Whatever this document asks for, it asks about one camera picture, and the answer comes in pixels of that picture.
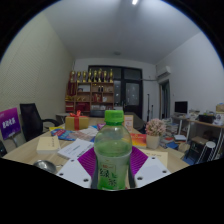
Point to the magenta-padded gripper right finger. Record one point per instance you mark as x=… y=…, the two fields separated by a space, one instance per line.
x=150 y=170

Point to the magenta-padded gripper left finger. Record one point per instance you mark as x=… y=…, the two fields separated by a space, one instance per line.
x=75 y=171

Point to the green tea plastic bottle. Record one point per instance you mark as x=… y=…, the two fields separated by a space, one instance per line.
x=112 y=156

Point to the white printed booklet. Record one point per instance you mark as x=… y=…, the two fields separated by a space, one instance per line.
x=75 y=148

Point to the stainless steel cup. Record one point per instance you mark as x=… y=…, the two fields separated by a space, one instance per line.
x=45 y=165

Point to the orange book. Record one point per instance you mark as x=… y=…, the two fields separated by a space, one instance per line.
x=138 y=140

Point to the blue printed booklets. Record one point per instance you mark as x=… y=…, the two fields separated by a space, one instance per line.
x=63 y=134

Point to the pink flowers in white pot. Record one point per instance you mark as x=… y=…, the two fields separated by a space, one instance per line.
x=155 y=130

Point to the yellow gift box red ribbon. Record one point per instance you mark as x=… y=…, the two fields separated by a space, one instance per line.
x=76 y=122

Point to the small tan upright box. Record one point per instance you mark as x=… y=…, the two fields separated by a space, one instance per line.
x=128 y=122

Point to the white round stool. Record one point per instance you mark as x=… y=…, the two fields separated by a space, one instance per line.
x=209 y=149

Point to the cluttered wooden side desk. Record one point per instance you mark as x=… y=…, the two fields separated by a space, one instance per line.
x=200 y=128

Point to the black office chair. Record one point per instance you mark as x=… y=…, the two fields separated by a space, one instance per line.
x=31 y=121

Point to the computer monitor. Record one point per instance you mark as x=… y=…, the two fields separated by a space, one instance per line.
x=181 y=107

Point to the wooden shelf unit with trophies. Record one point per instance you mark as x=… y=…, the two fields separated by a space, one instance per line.
x=90 y=95

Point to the purple sign board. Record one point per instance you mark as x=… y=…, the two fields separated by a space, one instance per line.
x=9 y=122

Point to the dark glass door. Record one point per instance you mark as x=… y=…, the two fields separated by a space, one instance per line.
x=128 y=90

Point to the white wall air conditioner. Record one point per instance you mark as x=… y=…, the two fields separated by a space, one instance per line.
x=163 y=72

